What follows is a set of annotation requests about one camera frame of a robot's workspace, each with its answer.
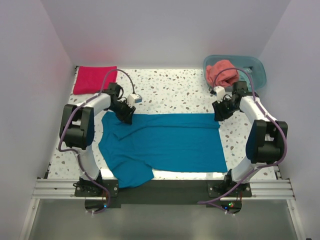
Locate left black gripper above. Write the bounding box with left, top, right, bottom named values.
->
left=108, top=100, right=136, bottom=125

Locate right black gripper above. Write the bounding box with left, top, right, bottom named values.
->
left=212, top=97, right=240, bottom=122

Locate blue t shirt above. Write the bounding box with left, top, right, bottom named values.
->
left=98, top=112, right=227, bottom=188

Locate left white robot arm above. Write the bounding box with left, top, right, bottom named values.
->
left=58, top=83, right=142, bottom=196

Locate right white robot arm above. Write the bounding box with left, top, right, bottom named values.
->
left=212, top=81, right=288, bottom=197

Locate salmon t shirt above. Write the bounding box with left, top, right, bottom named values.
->
left=205, top=59, right=240, bottom=88

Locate teal plastic bin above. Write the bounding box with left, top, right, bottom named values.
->
left=203, top=55, right=267, bottom=91

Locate folded red t shirt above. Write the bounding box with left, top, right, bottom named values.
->
left=73, top=66, right=117, bottom=95

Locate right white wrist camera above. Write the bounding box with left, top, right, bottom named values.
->
left=213, top=86, right=226, bottom=103

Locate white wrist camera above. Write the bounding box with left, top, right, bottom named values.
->
left=127, top=93, right=142, bottom=106
left=213, top=86, right=226, bottom=103

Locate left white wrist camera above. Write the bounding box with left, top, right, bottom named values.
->
left=127, top=93, right=142, bottom=106

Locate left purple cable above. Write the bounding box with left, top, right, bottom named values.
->
left=57, top=68, right=137, bottom=215

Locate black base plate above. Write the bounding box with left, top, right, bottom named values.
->
left=74, top=178, right=253, bottom=213

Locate aluminium rail frame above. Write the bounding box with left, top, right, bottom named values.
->
left=19, top=174, right=306, bottom=240

